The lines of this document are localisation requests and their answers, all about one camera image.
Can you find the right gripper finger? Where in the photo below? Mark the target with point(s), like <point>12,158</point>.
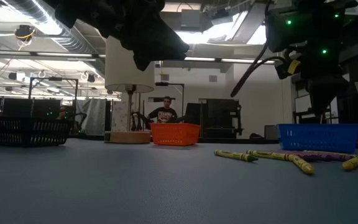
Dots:
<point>326,93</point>

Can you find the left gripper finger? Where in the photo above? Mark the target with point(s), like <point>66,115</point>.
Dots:
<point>157,40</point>

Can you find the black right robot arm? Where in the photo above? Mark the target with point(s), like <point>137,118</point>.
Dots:
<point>291,34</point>

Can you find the whiteboard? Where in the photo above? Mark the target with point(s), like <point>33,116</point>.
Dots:
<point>301,104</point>

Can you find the grey ceiling unit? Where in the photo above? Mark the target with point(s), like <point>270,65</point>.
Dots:
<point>191,18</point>

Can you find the blue plastic basket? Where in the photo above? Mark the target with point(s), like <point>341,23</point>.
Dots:
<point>319,137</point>

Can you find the white lamp with wooden base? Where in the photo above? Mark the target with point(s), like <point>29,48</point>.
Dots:
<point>129,77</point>

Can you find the purple crayon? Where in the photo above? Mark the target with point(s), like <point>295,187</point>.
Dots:
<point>325,156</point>

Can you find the person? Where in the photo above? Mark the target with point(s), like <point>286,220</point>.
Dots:
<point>164,114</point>
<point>63,112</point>

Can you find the yellow-wrapped orange crayon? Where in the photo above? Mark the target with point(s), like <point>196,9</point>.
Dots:
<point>353,163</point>
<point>303,165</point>

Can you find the orange plastic basket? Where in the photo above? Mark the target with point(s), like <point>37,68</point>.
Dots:
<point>174,135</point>

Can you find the grey cover cloth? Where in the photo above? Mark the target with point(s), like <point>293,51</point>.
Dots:
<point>95,115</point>

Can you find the black cabinet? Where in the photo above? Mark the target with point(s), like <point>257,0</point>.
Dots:
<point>219,118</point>

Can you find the black equipment row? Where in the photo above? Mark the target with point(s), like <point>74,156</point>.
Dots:
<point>17,107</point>

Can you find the black plastic basket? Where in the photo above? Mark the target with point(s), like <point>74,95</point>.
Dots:
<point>23,130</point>

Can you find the silver spiral air duct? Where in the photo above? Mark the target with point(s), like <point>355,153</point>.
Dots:
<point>67,31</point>

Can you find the black frame stand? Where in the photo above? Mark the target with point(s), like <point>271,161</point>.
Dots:
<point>53,79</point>

